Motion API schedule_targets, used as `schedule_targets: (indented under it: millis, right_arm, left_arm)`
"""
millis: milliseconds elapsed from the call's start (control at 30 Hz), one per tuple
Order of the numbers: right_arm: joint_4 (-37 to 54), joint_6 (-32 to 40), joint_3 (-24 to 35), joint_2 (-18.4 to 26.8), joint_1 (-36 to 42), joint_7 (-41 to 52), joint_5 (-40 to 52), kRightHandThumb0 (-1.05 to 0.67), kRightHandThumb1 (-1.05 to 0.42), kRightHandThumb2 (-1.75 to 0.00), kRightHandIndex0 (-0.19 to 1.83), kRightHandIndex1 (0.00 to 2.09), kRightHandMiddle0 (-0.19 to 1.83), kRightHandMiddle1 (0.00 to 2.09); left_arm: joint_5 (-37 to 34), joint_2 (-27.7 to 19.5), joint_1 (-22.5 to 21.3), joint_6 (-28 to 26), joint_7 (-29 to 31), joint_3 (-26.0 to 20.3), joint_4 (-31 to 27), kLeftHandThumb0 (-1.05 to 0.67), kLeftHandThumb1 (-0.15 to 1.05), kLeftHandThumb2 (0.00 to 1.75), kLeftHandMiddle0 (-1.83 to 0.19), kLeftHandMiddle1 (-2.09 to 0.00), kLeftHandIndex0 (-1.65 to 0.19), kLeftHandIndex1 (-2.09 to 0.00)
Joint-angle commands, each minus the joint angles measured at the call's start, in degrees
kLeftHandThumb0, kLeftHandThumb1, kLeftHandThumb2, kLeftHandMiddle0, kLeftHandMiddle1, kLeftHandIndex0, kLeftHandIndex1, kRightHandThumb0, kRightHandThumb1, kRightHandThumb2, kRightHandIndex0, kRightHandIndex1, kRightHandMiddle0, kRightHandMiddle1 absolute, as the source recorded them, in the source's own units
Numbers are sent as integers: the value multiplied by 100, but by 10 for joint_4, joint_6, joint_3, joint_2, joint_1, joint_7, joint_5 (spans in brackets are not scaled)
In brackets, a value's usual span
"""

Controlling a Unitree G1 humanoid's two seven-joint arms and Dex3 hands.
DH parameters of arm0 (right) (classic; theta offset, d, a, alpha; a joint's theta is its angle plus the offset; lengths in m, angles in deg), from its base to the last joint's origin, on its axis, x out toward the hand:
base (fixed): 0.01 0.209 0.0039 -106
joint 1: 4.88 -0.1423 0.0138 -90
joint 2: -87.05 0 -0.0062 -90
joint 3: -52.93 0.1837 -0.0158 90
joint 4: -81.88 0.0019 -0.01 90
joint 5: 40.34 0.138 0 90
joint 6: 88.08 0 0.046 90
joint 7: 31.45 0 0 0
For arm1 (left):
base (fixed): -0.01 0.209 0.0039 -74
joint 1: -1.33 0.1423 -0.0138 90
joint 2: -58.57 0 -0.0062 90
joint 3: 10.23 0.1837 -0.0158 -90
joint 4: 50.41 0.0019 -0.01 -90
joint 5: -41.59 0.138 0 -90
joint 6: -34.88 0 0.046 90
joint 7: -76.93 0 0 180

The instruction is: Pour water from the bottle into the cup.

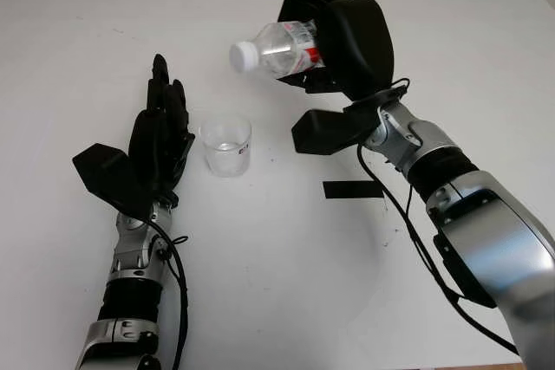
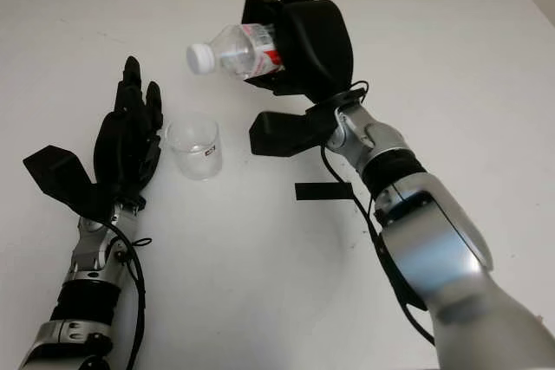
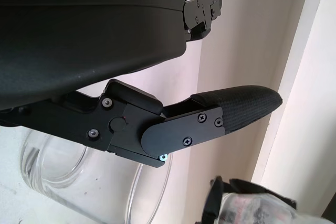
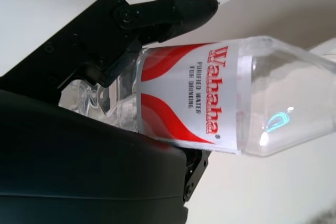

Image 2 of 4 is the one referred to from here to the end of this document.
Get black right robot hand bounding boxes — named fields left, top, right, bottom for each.
left=241, top=0, right=356, bottom=105

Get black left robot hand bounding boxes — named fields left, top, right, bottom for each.
left=93, top=56, right=165, bottom=210

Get clear plastic water bottle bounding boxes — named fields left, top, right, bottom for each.
left=186, top=23, right=286, bottom=81

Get clear glass cup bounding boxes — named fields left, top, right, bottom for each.
left=165, top=119, right=225, bottom=181

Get black tape strip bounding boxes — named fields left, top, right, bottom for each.
left=294, top=182, right=353, bottom=202

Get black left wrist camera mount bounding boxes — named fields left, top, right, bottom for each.
left=23, top=144, right=116, bottom=220

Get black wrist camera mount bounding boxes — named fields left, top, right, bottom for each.
left=23, top=144, right=116, bottom=220
left=249, top=103, right=337, bottom=158

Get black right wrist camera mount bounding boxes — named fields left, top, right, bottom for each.
left=249, top=103, right=337, bottom=158

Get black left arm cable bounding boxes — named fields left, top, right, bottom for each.
left=103, top=221, right=153, bottom=370

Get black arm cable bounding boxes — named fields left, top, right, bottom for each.
left=103, top=221, right=153, bottom=370
left=320, top=79, right=437, bottom=346

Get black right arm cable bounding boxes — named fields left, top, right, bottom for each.
left=320, top=79, right=437, bottom=346

